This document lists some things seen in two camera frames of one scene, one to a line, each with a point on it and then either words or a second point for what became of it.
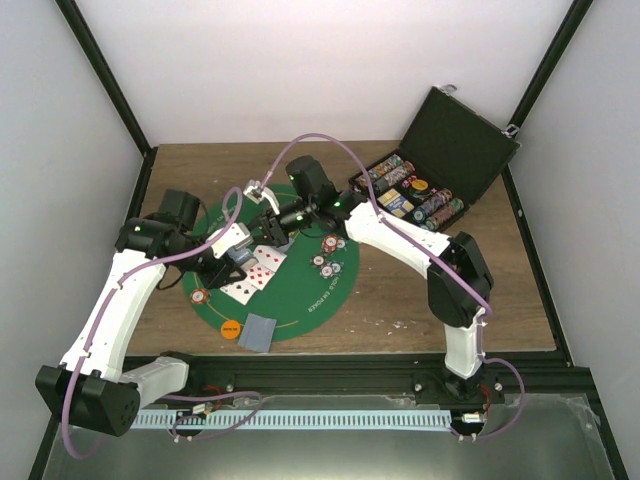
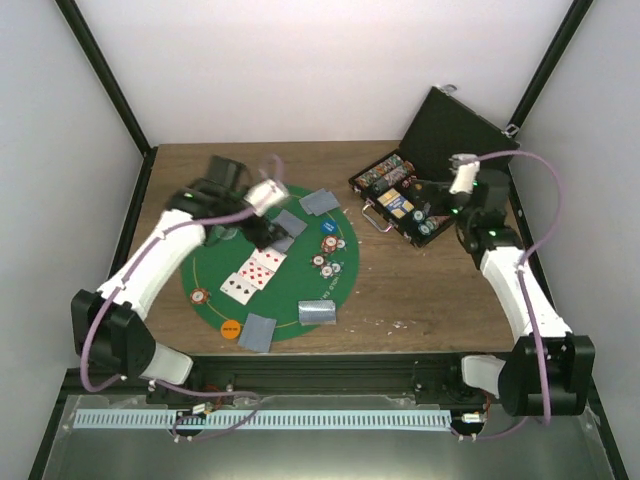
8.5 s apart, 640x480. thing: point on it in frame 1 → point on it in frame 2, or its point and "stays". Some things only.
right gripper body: (310, 207) → (439, 191)
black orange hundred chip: (326, 271) stays
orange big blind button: (230, 329) stays
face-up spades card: (241, 290) stays
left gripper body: (212, 278) → (253, 233)
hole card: (260, 332) stays
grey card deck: (239, 256) → (317, 312)
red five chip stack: (329, 244) stays
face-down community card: (284, 248) stays
